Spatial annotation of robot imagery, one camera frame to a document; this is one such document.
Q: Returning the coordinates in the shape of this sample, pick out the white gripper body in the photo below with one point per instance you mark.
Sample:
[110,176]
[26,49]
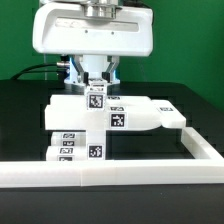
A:
[63,28]

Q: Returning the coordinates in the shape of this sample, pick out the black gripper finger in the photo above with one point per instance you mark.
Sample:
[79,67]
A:
[109,74]
[83,76]

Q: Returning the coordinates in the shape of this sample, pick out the white tagged cube nut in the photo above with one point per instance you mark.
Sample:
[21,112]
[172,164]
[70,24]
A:
[97,83]
[96,97]

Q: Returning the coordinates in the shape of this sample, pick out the white chair back part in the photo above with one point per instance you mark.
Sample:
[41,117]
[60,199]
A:
[121,113]

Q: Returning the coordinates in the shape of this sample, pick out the white chair seat part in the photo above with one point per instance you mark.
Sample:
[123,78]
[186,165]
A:
[96,145]

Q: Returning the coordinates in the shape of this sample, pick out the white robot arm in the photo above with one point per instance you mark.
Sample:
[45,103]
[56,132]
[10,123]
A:
[93,64]

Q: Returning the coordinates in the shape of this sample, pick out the white U-shaped obstacle frame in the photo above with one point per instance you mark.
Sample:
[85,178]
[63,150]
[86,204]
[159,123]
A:
[206,166]

